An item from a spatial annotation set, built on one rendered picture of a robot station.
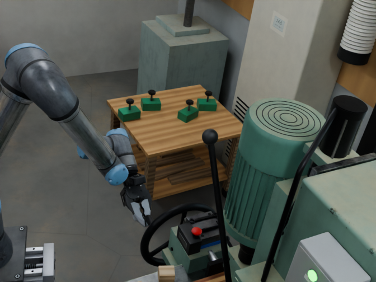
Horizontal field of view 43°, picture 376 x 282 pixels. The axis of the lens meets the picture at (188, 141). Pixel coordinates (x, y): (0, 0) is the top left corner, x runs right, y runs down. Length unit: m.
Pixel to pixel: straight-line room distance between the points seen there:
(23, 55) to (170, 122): 1.45
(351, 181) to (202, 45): 2.55
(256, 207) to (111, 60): 3.34
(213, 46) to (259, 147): 2.45
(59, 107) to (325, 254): 0.82
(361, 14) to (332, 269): 1.78
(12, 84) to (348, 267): 1.00
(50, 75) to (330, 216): 0.82
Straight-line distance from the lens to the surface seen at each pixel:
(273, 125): 0.96
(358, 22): 2.40
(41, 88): 1.30
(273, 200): 0.97
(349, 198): 0.81
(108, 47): 4.19
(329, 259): 0.76
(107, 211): 2.87
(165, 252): 1.51
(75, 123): 1.37
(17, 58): 1.40
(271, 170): 0.97
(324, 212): 0.80
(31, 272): 1.59
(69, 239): 2.72
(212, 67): 3.45
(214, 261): 1.35
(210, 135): 0.99
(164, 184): 2.80
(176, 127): 2.66
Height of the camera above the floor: 2.00
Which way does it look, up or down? 35 degrees down
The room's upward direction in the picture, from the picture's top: 9 degrees clockwise
